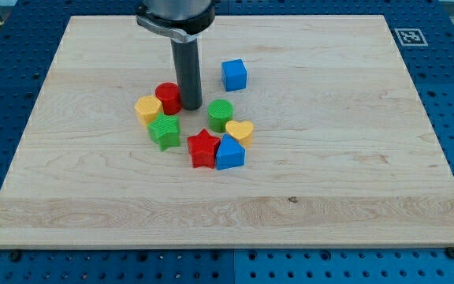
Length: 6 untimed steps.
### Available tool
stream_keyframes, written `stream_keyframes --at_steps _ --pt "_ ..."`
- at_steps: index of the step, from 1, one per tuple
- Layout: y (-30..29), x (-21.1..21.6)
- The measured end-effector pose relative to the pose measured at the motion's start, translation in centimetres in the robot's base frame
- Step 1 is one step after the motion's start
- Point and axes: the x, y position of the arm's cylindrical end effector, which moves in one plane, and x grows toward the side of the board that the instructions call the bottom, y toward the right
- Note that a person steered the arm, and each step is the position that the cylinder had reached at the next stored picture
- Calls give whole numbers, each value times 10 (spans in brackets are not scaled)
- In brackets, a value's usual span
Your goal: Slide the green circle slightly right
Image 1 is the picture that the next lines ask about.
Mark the blue cube block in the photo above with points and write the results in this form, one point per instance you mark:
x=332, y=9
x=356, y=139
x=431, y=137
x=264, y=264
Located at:
x=234, y=75

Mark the white fiducial marker tag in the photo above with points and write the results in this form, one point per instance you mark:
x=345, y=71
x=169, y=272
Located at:
x=410, y=37

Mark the blue triangle block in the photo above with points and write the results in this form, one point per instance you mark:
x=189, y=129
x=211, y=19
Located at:
x=230, y=153

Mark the yellow hexagon block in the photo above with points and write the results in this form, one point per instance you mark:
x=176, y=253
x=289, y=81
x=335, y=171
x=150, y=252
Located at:
x=147, y=109

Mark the yellow heart block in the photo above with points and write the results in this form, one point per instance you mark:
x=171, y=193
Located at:
x=241, y=131

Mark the light wooden board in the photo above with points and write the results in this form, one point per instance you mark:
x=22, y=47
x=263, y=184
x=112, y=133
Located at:
x=343, y=153

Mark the green cylinder block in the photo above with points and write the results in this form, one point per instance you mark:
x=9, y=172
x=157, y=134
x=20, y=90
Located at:
x=220, y=111

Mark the green star block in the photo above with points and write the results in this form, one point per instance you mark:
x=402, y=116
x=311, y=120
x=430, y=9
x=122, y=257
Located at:
x=165, y=131

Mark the red star block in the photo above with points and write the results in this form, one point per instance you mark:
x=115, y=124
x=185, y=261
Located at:
x=202, y=148

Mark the red cylinder block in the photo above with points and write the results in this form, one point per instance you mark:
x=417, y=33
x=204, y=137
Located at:
x=169, y=94

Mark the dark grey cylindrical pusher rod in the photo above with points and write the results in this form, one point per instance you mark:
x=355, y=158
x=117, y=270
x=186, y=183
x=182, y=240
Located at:
x=187, y=67

